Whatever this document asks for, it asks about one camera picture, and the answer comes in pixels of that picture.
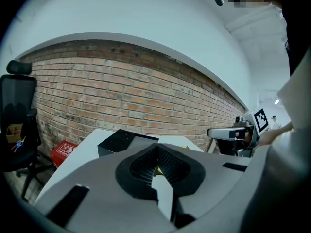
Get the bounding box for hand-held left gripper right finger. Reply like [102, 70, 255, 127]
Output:
[157, 144, 251, 224]

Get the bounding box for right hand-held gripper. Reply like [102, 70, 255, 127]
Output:
[207, 107, 270, 158]

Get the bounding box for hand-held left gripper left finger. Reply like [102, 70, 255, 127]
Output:
[34, 143, 175, 233]

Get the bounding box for black and yellow drawer box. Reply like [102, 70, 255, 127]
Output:
[97, 129, 189, 159]

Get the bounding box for person's right forearm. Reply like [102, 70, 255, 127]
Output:
[257, 124, 294, 148]

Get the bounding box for red plastic crate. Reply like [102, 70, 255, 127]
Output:
[50, 140, 79, 169]

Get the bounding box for brown cardboard box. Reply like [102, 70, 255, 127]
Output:
[6, 123, 24, 143]

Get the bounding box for black office chair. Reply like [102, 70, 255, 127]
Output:
[0, 59, 53, 201]

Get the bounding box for white table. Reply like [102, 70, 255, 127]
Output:
[36, 129, 205, 223]

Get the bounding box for person's black clothing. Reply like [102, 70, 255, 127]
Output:
[269, 0, 311, 76]

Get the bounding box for blue handled scissors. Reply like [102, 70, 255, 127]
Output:
[11, 136, 26, 152]

